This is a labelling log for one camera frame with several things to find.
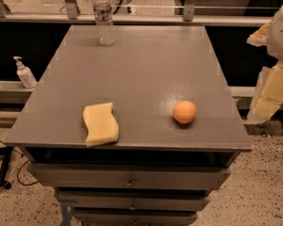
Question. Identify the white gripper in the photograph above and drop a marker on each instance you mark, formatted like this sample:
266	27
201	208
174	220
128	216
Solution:
281	35

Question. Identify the clear plastic water bottle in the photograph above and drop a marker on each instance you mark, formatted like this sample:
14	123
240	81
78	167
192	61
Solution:
102	10

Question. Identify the white pump dispenser bottle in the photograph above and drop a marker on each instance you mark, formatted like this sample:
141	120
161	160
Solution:
25	74

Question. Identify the orange fruit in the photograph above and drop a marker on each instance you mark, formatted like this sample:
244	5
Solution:
184	112

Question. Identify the grey drawer cabinet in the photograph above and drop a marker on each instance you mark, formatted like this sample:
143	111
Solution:
159	171

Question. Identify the yellow sponge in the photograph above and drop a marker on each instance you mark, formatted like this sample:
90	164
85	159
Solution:
101	125

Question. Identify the black stand leg with caster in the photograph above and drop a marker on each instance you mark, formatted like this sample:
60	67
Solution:
5	154

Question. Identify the metal window railing frame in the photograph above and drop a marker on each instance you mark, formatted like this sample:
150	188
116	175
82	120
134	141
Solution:
70	12

